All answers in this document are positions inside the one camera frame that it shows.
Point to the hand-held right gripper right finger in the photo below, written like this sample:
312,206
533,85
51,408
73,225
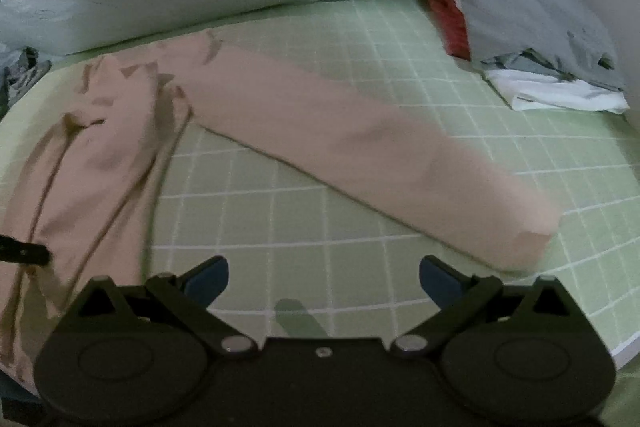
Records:
440,282

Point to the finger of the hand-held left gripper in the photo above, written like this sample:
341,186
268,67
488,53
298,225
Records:
25,251

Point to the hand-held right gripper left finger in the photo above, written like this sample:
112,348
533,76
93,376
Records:
207,282

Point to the beige pants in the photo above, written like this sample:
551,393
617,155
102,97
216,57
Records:
325,132

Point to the blue checked shirt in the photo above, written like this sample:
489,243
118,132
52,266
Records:
22,72

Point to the folded white garment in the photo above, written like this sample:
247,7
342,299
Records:
550,94

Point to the green grid bed sheet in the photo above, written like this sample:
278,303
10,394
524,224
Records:
400,57

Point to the folded red garment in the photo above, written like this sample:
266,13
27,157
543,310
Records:
450,24

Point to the folded grey garment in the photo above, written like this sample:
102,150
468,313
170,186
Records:
520,7

